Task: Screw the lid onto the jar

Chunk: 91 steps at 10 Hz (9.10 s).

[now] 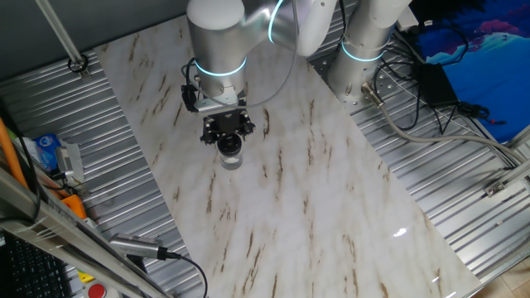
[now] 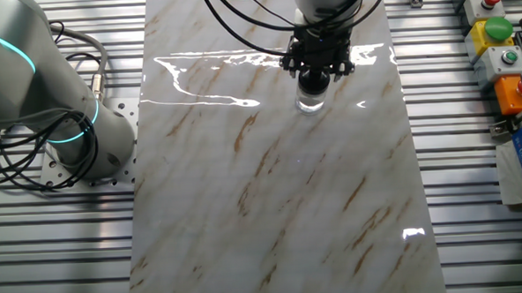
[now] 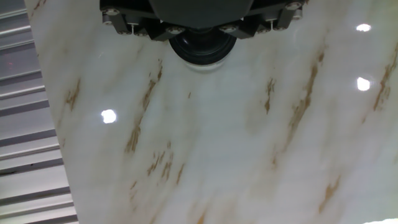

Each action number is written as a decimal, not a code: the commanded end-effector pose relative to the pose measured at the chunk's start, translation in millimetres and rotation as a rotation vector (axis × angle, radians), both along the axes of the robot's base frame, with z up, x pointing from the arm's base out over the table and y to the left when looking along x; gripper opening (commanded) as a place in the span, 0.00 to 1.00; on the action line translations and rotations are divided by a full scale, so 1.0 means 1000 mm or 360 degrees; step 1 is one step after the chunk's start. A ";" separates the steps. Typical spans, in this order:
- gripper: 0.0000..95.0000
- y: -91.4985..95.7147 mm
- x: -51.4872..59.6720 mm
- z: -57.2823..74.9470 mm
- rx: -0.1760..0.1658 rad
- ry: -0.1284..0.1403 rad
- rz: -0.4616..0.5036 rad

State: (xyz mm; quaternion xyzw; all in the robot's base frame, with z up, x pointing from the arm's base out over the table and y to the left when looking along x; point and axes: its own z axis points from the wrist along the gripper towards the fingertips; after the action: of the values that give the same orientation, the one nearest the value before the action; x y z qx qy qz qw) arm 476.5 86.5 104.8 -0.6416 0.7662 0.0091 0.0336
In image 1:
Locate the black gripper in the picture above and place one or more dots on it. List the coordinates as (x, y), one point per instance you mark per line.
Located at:
(227, 120)

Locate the black knobbed jar lid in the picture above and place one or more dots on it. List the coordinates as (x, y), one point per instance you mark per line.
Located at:
(229, 145)

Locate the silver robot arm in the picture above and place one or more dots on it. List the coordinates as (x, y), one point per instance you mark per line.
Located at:
(215, 45)

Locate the white marble pattern board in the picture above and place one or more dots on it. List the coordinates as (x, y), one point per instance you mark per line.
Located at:
(290, 207)

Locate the orange plastic block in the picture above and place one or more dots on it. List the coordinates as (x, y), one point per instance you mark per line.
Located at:
(74, 205)

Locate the blue tissue pack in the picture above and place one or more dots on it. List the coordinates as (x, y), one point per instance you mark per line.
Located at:
(45, 151)

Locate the slanted aluminium pole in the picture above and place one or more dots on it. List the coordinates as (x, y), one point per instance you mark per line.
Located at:
(58, 29)

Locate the red emergency button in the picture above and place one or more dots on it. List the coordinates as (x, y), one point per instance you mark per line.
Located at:
(97, 291)

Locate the black power adapter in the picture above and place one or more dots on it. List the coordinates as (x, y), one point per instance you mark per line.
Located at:
(435, 85)

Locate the orange tube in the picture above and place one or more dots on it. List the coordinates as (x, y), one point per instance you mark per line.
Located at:
(8, 151)

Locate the black keyboard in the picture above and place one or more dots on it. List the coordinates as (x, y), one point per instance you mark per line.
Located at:
(33, 273)

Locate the blue printed poster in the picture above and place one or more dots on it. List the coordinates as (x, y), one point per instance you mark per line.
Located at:
(497, 70)

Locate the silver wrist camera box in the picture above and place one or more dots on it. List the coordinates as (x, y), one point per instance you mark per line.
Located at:
(217, 103)

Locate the silver finned camera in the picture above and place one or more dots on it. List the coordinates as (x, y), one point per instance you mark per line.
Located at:
(132, 245)

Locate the small silver camera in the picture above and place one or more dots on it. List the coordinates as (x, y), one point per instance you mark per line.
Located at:
(68, 159)

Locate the aluminium frame beam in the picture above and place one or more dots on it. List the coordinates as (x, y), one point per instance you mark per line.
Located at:
(41, 225)

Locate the aluminium rail with bracket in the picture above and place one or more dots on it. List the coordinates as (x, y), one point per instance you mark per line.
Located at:
(513, 176)

